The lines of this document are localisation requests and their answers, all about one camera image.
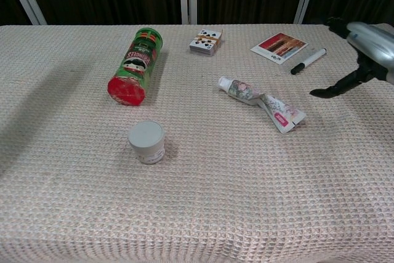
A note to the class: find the small white jar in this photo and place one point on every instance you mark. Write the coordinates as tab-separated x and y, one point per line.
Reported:
145	139

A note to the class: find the green Pringles can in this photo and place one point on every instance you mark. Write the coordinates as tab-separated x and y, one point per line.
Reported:
137	63

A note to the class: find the banded playing card deck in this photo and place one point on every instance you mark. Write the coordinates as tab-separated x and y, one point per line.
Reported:
204	42

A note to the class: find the beige waffle tablecloth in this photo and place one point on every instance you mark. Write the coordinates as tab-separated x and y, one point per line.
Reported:
184	189

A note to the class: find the floral squeeze tube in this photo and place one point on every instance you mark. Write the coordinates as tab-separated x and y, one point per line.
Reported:
243	92

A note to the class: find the black and white marker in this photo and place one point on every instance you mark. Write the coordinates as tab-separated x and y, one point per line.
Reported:
309	60

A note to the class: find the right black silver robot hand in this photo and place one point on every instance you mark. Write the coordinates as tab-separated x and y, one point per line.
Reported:
372	47

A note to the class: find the red photo postcard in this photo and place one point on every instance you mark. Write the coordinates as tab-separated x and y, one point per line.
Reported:
280	48

